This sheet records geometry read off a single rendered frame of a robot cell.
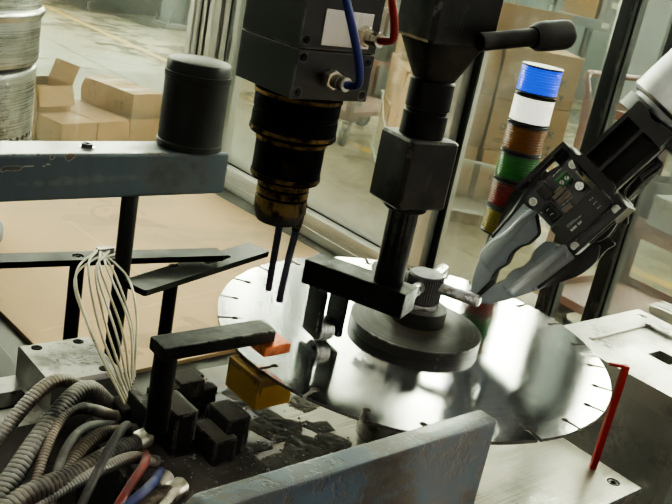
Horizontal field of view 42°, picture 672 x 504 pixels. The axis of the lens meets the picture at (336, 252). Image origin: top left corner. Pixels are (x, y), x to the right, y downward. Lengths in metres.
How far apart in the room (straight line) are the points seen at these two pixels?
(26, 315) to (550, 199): 0.67
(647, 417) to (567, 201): 0.29
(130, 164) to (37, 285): 0.48
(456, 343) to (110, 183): 0.31
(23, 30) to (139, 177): 0.46
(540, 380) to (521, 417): 0.07
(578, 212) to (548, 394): 0.14
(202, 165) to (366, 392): 0.28
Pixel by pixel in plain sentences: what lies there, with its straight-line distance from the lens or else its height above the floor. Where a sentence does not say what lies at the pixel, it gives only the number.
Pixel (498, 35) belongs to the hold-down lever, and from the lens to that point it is 0.59.
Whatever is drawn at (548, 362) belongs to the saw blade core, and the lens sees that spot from 0.76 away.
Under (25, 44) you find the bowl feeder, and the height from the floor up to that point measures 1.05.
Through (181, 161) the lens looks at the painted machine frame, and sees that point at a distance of 0.79.
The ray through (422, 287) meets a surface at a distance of 0.71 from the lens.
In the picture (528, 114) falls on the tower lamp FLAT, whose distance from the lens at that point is 0.98.
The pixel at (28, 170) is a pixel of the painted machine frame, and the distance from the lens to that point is 0.73.
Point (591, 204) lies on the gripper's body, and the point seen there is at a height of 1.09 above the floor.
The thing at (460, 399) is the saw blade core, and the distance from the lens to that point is 0.66.
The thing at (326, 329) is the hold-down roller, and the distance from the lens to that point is 0.69.
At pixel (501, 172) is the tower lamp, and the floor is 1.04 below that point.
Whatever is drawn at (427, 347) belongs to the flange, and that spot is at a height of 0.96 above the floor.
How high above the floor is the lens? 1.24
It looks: 19 degrees down
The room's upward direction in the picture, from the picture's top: 11 degrees clockwise
